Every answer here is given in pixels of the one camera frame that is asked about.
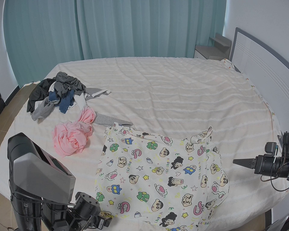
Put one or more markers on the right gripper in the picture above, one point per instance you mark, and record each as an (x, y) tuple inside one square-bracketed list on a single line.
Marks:
[(267, 165)]

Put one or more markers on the white printed pyjama top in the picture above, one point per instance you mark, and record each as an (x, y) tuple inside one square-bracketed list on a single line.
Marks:
[(158, 180)]

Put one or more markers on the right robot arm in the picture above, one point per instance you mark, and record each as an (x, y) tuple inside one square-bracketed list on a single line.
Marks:
[(285, 162)]

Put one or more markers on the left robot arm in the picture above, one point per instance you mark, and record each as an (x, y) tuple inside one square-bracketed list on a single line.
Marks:
[(40, 171)]

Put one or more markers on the pile of clothes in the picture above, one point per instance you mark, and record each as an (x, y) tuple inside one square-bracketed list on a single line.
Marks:
[(61, 90)]

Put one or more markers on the bed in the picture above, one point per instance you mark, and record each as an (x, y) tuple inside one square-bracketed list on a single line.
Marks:
[(180, 94)]

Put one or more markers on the grey bedside table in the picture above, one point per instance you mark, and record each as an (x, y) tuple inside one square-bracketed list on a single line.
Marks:
[(210, 50)]

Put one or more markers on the grey knitted garment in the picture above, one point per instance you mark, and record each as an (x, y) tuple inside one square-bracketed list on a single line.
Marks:
[(108, 119)]

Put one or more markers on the pink garment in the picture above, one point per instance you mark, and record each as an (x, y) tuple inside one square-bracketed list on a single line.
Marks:
[(70, 137)]

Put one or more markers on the black chest of drawers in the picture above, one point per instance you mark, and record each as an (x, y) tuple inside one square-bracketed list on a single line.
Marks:
[(1, 103)]

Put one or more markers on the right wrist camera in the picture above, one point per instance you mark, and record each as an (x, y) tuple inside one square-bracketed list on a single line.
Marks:
[(271, 148)]

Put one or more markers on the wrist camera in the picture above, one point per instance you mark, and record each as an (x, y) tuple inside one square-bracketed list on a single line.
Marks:
[(107, 222), (271, 148)]

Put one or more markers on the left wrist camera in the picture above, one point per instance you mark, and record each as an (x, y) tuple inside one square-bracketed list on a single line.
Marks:
[(107, 222)]

